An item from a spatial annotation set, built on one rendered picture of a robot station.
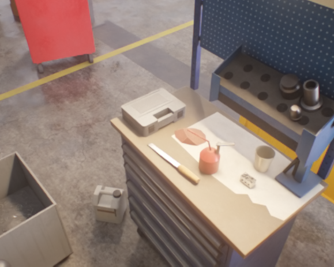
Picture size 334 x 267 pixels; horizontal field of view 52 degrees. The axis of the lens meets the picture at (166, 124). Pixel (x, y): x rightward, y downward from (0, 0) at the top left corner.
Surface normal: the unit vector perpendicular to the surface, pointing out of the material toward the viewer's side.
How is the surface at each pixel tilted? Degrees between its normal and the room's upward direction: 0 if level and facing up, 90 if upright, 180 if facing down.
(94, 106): 0
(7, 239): 90
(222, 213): 0
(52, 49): 90
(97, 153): 0
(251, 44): 90
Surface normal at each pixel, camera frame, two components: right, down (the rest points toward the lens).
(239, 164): 0.00, -0.76
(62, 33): 0.38, 0.60
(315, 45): -0.80, 0.40
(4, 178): 0.66, 0.49
